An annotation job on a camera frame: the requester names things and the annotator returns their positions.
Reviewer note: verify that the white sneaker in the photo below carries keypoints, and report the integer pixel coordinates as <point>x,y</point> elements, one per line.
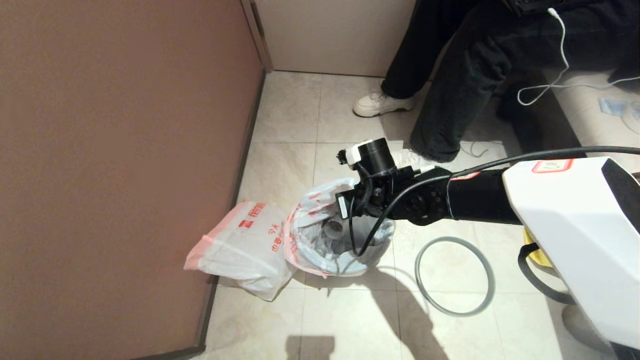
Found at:
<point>425,161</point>
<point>380,105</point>

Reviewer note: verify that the white right sneaker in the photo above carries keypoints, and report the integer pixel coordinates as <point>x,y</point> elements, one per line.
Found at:
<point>380,105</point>

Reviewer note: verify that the light blue packet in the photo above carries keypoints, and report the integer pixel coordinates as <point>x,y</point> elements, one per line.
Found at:
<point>612,106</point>

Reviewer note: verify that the person's left black trouser leg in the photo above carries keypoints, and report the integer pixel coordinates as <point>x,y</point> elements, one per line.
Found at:
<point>450,100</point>

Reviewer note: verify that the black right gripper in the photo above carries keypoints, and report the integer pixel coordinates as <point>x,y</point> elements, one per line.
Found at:
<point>370,197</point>

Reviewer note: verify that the brown textured partition panel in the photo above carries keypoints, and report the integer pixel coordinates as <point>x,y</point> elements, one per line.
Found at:
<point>100,175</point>

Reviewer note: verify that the fresh white plastic bag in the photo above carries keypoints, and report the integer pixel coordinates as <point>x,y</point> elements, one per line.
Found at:
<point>240,250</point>

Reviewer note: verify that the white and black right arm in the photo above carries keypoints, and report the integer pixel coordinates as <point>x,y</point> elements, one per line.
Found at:
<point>575,225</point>

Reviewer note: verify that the used translucent trash bag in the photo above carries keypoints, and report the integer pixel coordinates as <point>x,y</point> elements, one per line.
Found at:
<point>310,235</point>

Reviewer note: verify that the person's black trouser leg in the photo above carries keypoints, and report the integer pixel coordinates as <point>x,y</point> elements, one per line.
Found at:
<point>415,50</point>
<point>450,100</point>

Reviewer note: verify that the white left sneaker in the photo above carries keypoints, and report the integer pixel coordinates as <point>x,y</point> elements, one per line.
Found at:
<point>425,161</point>

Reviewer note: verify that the person's right black trouser leg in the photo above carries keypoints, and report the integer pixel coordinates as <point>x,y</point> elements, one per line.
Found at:
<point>415,50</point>

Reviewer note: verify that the yellow fabric bag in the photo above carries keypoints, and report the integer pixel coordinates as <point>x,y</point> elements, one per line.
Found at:
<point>540,255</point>

